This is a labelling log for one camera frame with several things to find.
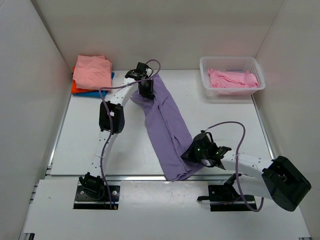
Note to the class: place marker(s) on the blue folded t-shirt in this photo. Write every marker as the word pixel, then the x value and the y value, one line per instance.
pixel 89 94

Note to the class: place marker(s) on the purple t-shirt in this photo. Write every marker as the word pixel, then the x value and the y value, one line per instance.
pixel 167 132

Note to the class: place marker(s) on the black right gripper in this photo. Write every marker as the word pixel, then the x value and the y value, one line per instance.
pixel 188 155

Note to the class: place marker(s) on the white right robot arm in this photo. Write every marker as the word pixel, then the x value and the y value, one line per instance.
pixel 276 179

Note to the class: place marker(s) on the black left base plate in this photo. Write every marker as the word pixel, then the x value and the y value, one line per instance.
pixel 84 200

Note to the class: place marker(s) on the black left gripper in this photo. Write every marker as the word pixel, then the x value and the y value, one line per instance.
pixel 149 93

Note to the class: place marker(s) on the orange folded t-shirt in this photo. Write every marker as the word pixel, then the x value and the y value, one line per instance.
pixel 75 90

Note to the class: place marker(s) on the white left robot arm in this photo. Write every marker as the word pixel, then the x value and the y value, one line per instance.
pixel 111 123

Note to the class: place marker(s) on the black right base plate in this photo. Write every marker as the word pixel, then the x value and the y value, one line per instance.
pixel 222 199

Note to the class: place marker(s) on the pink t-shirt in basket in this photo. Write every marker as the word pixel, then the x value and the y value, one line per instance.
pixel 232 80

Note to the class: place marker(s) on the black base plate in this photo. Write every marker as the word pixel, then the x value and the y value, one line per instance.
pixel 84 200
pixel 222 199

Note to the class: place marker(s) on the white plastic basket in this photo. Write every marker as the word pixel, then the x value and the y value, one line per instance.
pixel 230 64

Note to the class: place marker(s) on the salmon pink folded t-shirt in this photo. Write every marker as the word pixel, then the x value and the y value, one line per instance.
pixel 92 72

